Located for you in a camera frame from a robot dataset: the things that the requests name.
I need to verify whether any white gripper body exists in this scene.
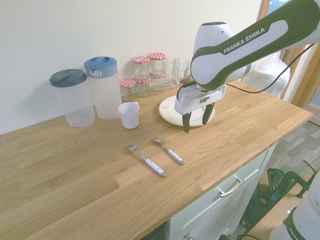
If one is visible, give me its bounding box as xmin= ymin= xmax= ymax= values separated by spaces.
xmin=174 ymin=84 xmax=228 ymax=116

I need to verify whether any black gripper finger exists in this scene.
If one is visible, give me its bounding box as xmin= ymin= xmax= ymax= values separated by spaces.
xmin=181 ymin=111 xmax=192 ymax=135
xmin=202 ymin=101 xmax=216 ymax=126

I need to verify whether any white handled metal spoon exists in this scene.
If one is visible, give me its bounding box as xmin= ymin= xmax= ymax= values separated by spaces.
xmin=152 ymin=138 xmax=186 ymax=166

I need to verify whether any white round plate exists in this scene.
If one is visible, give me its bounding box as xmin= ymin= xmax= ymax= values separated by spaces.
xmin=158 ymin=95 xmax=217 ymax=127

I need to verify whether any clear glass mug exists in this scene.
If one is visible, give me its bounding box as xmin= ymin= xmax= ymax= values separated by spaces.
xmin=174 ymin=57 xmax=191 ymax=85
xmin=163 ymin=57 xmax=177 ymax=89

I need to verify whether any glass jar red checkered lid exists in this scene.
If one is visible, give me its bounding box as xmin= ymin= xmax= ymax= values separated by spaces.
xmin=132 ymin=56 xmax=151 ymax=77
xmin=150 ymin=70 xmax=167 ymax=93
xmin=119 ymin=78 xmax=137 ymax=103
xmin=134 ymin=74 xmax=153 ymax=99
xmin=149 ymin=52 xmax=167 ymax=73

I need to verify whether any white plastic cup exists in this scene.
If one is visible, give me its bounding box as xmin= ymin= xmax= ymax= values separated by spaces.
xmin=117 ymin=101 xmax=140 ymax=130

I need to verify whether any clear plastic wrapped bundle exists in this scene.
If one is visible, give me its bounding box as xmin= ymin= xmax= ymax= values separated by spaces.
xmin=240 ymin=53 xmax=294 ymax=103

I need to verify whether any clear pitcher blue lid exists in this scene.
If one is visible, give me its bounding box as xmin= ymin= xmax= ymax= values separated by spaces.
xmin=83 ymin=56 xmax=123 ymax=120

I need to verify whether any white kitchen cabinet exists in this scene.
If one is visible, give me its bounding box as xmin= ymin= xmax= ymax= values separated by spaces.
xmin=169 ymin=144 xmax=279 ymax=240

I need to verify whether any clear pitcher dark teal lid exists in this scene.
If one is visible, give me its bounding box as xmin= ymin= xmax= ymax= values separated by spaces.
xmin=49 ymin=69 xmax=96 ymax=129

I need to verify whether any black screw clamp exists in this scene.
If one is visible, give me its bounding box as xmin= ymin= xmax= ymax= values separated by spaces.
xmin=295 ymin=159 xmax=320 ymax=199

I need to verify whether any white handled metal fork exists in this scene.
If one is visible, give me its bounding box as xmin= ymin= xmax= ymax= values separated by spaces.
xmin=127 ymin=144 xmax=167 ymax=179

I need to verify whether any metal drawer handle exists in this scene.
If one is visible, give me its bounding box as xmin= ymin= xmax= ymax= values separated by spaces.
xmin=215 ymin=177 xmax=245 ymax=199

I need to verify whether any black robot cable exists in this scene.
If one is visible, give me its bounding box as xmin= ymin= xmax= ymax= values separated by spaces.
xmin=226 ymin=42 xmax=317 ymax=95

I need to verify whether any wooden door frame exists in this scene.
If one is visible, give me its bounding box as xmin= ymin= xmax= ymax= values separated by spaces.
xmin=282 ymin=42 xmax=320 ymax=109

